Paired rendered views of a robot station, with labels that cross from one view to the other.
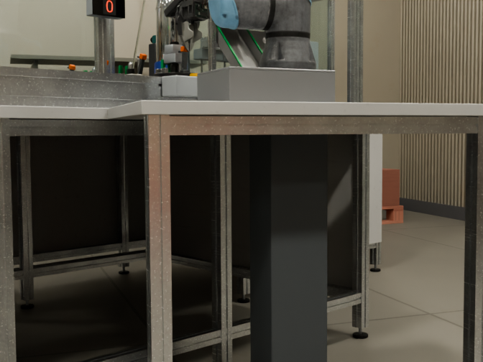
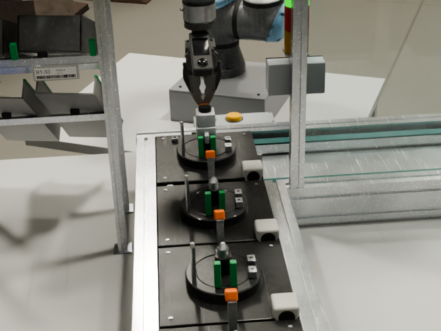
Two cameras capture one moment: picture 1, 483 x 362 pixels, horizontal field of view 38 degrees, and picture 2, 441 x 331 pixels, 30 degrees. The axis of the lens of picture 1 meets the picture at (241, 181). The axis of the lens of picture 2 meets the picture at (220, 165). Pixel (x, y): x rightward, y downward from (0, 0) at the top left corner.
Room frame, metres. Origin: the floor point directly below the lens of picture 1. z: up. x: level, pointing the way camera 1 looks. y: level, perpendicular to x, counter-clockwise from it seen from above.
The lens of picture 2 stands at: (3.64, 1.35, 1.86)
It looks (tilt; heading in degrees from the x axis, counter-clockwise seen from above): 28 degrees down; 220
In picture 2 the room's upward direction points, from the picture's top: 2 degrees counter-clockwise
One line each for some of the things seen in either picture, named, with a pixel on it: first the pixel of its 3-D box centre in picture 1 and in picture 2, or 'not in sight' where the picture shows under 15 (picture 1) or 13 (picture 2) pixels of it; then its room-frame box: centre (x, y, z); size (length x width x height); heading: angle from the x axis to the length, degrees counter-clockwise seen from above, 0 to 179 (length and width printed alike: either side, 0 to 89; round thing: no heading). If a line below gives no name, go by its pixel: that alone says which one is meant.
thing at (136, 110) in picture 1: (279, 113); (216, 110); (1.90, -0.11, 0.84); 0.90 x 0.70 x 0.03; 109
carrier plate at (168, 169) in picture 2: not in sight; (207, 158); (2.33, 0.22, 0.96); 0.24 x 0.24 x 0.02; 43
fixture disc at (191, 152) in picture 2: (175, 77); (206, 151); (2.33, 0.22, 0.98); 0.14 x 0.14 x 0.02
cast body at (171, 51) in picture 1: (172, 52); (205, 122); (2.33, 0.23, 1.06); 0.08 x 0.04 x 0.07; 43
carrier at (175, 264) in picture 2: not in sight; (223, 261); (2.69, 0.56, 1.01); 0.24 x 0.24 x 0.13; 43
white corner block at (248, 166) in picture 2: not in sight; (252, 172); (2.33, 0.36, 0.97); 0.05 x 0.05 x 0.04; 43
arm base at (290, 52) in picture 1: (287, 52); (220, 54); (1.85, -0.12, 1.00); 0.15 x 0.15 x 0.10
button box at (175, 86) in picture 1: (196, 87); (233, 129); (2.11, 0.13, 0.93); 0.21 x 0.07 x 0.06; 133
